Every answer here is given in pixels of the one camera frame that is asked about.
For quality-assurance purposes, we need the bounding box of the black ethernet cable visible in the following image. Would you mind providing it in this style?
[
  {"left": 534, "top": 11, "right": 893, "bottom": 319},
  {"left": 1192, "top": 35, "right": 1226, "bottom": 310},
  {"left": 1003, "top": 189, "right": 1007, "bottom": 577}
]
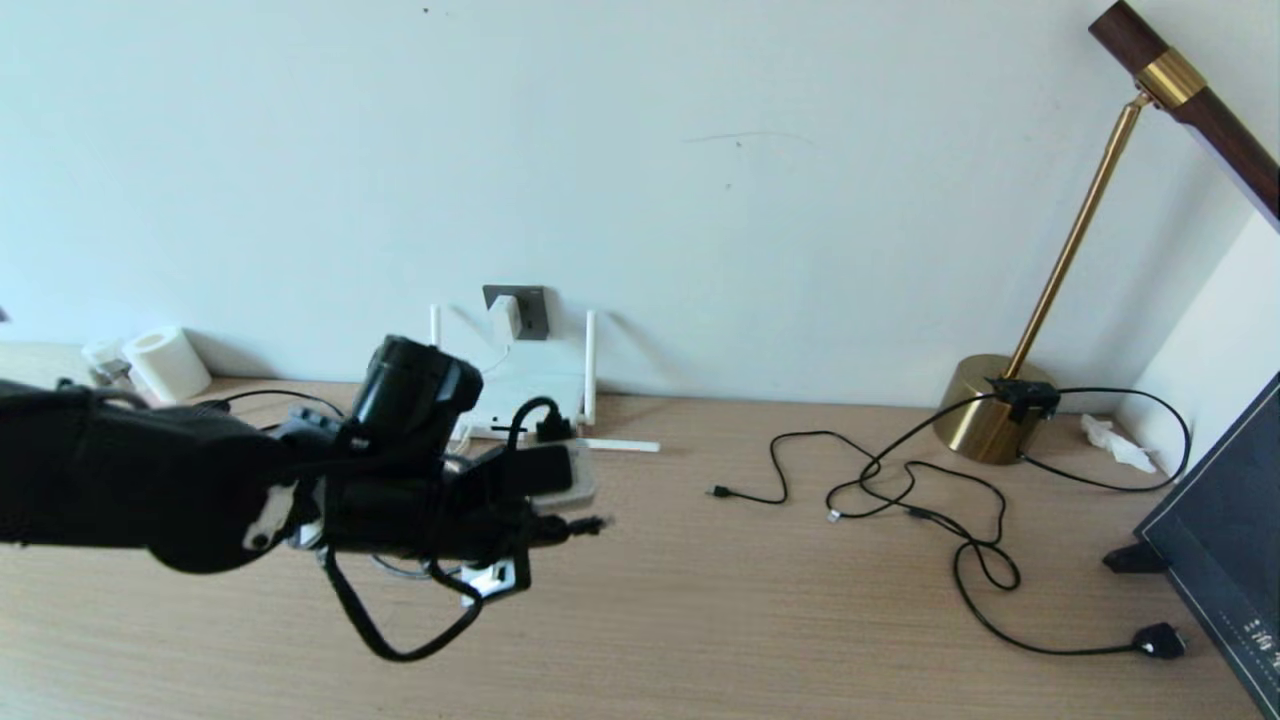
[{"left": 195, "top": 388, "right": 611, "bottom": 586}]

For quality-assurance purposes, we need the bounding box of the thin white adapter cable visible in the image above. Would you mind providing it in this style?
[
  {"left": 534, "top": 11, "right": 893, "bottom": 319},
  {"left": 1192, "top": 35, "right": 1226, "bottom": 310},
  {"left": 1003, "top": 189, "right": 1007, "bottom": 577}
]
[{"left": 445, "top": 338, "right": 516, "bottom": 456}]

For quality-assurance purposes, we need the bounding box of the white router with antennas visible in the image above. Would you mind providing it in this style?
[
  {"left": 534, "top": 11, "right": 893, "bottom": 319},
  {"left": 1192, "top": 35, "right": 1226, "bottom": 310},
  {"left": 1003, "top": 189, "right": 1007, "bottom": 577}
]
[{"left": 430, "top": 305, "right": 661, "bottom": 453}]

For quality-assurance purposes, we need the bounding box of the white toilet paper roll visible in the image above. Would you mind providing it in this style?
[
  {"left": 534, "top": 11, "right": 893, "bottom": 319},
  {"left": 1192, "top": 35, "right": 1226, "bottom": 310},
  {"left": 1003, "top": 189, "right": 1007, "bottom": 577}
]
[{"left": 122, "top": 325, "right": 211, "bottom": 403}]

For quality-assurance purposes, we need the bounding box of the small clear jar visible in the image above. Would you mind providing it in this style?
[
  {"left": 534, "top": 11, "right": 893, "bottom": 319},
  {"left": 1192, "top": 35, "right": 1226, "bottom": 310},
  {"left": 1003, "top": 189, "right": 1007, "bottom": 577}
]
[{"left": 82, "top": 338, "right": 136, "bottom": 391}]

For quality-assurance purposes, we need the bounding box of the brass desk lamp wooden head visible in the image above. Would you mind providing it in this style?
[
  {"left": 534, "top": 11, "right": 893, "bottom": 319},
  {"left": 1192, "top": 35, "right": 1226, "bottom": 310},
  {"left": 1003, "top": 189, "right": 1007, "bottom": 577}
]
[{"left": 935, "top": 0, "right": 1280, "bottom": 467}]

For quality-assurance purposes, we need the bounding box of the crumpled white tissue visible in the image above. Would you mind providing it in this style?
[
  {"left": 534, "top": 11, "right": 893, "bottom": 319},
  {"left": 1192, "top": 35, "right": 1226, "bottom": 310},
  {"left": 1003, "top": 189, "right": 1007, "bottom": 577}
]
[{"left": 1080, "top": 414, "right": 1158, "bottom": 475}]

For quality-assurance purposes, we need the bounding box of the black usb charging cable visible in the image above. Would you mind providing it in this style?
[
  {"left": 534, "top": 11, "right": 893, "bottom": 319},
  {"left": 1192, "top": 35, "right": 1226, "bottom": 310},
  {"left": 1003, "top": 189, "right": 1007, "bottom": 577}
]
[{"left": 706, "top": 432, "right": 1006, "bottom": 549}]

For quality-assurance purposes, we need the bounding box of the black braided camera cable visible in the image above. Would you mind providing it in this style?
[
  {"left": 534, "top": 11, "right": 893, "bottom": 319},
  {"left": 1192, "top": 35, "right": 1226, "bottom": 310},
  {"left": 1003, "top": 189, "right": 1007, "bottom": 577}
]
[{"left": 318, "top": 397, "right": 578, "bottom": 663}]

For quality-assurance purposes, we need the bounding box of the grey wall socket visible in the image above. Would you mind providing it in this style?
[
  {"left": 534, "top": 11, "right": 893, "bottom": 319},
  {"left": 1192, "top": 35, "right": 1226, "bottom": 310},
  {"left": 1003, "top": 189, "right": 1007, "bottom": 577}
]
[{"left": 483, "top": 285, "right": 549, "bottom": 341}]

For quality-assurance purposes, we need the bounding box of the black lamp switch box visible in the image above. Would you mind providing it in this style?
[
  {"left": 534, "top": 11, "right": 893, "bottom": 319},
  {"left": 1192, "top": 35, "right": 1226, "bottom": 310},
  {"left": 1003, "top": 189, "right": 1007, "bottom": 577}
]
[{"left": 990, "top": 378, "right": 1061, "bottom": 423}]

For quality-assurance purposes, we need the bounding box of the black lamp power cable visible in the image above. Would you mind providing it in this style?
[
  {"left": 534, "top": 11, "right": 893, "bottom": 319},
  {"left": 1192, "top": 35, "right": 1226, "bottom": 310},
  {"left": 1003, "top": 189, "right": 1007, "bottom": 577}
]
[{"left": 860, "top": 395, "right": 1189, "bottom": 661}]

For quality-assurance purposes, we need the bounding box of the black lamp base cable loop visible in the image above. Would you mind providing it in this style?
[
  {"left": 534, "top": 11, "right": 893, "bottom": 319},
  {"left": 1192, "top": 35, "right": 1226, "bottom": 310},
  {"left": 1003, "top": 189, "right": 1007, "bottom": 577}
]
[{"left": 1020, "top": 388, "right": 1193, "bottom": 493}]

